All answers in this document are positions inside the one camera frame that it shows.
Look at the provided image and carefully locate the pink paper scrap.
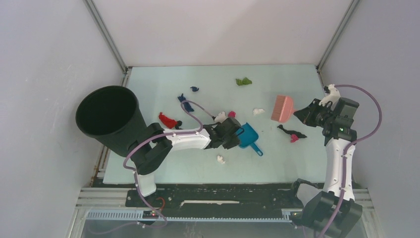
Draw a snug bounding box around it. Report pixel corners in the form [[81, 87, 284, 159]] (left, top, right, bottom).
[[290, 134, 299, 143], [228, 111, 236, 118]]

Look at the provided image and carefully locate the blue dustpan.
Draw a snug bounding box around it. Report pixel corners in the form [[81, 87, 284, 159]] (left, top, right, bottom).
[[236, 123, 263, 156]]

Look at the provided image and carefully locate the pink hand brush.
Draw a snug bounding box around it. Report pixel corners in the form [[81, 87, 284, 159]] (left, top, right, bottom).
[[271, 95, 296, 123]]

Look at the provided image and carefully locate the white paper scrap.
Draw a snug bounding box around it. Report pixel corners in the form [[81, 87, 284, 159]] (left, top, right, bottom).
[[253, 108, 265, 116], [217, 155, 226, 164]]

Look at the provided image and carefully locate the large dark blue scrap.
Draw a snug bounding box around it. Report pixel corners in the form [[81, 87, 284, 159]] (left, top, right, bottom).
[[177, 93, 195, 112]]

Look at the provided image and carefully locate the small dark blue scrap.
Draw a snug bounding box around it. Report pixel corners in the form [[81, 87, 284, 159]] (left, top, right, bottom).
[[190, 86, 199, 92]]

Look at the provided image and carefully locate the red paper scrap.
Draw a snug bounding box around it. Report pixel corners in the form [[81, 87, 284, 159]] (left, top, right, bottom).
[[158, 112, 178, 129]]

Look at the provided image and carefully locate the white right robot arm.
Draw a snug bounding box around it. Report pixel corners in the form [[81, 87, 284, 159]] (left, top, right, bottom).
[[288, 97, 363, 238]]

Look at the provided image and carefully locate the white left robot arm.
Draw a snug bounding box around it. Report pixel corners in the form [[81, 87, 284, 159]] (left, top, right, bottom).
[[123, 118, 245, 207]]

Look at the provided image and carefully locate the black paper scrap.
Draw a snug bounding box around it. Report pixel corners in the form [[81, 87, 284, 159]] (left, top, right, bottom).
[[277, 124, 307, 139]]

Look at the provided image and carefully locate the green paper scrap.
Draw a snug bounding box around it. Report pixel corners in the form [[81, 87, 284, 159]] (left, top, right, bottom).
[[235, 77, 253, 86]]

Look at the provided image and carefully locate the black plastic bin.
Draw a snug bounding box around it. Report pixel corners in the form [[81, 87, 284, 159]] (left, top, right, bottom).
[[75, 86, 147, 157]]

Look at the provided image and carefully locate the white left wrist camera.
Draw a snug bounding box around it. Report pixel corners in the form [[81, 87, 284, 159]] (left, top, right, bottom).
[[214, 111, 228, 123]]

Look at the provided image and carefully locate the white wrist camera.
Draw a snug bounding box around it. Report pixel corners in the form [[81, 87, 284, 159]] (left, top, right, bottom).
[[318, 84, 341, 106], [214, 111, 228, 123]]

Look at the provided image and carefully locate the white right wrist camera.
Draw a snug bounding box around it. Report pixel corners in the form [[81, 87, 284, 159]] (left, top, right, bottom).
[[318, 84, 341, 106]]

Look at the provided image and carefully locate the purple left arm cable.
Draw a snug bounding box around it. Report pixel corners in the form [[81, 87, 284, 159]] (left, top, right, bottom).
[[123, 100, 217, 229]]

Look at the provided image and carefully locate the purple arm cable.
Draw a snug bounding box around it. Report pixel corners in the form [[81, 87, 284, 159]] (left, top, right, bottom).
[[123, 100, 217, 229], [315, 84, 383, 238]]

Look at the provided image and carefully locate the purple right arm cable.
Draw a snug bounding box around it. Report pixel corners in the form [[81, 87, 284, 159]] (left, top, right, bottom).
[[315, 84, 383, 238]]

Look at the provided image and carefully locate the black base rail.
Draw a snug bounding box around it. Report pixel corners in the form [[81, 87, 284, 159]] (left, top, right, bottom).
[[125, 183, 303, 219]]

